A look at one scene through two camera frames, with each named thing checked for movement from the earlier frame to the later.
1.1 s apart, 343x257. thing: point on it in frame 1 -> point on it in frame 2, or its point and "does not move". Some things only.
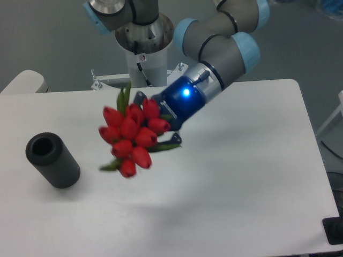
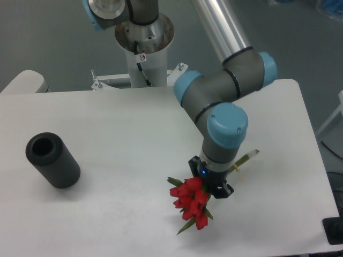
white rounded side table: (28, 81) does not move
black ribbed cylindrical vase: (47, 152) does not move
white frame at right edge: (338, 110) does not move
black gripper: (179, 103) -> (210, 179)
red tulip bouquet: (131, 129) -> (191, 199)
